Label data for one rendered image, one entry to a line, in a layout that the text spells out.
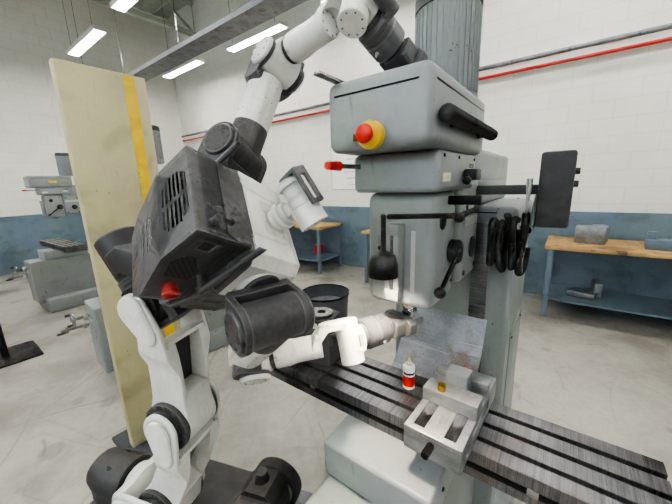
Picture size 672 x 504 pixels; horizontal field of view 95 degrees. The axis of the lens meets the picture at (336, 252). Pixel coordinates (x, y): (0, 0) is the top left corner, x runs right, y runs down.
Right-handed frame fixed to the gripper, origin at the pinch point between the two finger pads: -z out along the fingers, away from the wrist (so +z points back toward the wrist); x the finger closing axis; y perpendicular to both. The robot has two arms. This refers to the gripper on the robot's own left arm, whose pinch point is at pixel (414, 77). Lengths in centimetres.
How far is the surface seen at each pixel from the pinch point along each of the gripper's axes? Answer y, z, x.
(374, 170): -27.3, -0.3, -1.4
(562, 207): -16, -43, 28
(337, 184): 129, -284, -439
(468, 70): 14.8, -16.2, 2.6
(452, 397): -75, -40, 18
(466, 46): 20.0, -12.4, 2.0
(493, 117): 242, -307, -174
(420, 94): -17.8, 10.7, 16.4
